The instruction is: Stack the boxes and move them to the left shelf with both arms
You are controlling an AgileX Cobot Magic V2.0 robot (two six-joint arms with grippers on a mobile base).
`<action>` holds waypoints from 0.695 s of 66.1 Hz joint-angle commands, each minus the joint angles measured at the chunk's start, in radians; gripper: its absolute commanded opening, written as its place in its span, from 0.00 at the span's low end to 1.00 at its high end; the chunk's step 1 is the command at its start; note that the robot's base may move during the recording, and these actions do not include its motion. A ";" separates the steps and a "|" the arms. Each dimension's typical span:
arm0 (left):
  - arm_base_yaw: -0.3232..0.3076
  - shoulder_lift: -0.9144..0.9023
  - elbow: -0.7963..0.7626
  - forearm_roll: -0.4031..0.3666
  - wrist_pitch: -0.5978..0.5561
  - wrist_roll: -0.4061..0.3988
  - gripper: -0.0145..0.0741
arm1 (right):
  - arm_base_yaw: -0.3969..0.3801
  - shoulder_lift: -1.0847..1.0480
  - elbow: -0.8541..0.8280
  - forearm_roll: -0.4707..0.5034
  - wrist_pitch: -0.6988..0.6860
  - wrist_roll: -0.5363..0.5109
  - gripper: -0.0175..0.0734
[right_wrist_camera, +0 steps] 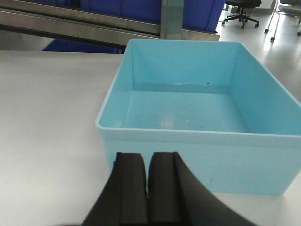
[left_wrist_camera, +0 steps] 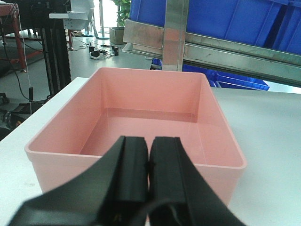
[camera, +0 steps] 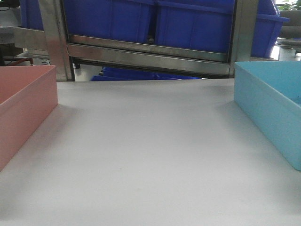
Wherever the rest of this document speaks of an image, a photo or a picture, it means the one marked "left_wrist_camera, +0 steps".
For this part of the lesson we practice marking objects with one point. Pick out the green potted plant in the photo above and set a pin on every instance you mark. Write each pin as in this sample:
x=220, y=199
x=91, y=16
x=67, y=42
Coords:
x=123, y=11

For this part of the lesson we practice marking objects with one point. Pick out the stainless steel shelf rack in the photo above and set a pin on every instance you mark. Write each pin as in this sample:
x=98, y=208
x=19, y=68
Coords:
x=175, y=47

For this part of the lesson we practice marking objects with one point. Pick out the red metal table frame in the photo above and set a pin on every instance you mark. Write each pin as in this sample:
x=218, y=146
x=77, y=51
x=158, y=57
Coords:
x=24, y=51

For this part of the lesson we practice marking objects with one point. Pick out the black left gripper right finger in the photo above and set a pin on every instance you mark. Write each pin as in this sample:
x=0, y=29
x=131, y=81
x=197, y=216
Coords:
x=181, y=195

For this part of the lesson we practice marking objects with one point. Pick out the lower blue plastic crate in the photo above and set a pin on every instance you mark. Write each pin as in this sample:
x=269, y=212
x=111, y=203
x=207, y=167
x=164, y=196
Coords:
x=218, y=79

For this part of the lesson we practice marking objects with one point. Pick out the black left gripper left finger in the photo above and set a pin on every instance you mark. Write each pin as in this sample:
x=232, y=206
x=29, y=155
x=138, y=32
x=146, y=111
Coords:
x=109, y=193

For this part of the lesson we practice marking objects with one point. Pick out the blue plastic crate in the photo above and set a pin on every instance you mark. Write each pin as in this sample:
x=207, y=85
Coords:
x=274, y=24
x=218, y=79

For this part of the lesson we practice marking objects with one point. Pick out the black equipment stand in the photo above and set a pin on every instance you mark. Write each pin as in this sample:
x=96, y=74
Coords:
x=35, y=14

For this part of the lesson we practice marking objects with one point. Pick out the pink plastic box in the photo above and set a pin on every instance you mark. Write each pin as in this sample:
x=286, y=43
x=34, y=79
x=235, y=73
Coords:
x=118, y=102

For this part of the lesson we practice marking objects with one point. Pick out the white power strip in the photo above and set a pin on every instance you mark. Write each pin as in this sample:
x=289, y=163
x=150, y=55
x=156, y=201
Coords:
x=99, y=54

